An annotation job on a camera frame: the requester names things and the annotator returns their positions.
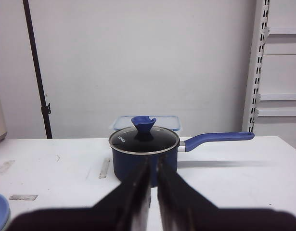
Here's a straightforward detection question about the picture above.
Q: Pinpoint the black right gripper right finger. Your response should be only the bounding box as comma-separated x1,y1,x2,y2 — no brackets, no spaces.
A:
157,158,219,231

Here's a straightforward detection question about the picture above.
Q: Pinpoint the dark blue saucepan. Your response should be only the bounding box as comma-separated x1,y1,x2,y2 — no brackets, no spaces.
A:
112,132,255,187

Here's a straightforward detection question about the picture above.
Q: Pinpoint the green bowl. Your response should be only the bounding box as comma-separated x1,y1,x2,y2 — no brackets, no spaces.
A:
0,209,11,231

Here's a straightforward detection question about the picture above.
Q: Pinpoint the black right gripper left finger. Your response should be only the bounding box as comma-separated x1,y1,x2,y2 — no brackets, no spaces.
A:
92,159,151,231

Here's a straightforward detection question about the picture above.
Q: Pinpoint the white slotted shelf rack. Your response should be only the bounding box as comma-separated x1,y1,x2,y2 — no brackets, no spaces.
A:
242,0,296,138

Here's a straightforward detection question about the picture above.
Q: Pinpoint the glass pot lid blue knob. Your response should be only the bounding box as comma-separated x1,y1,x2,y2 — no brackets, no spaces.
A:
109,115,180,155

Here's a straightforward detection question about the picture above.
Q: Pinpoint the black tripod pole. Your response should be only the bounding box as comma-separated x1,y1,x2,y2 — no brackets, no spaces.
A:
23,0,52,139

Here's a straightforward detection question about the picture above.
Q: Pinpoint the clear plastic container blue rim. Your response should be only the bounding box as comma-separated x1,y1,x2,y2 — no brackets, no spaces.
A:
110,115,182,135

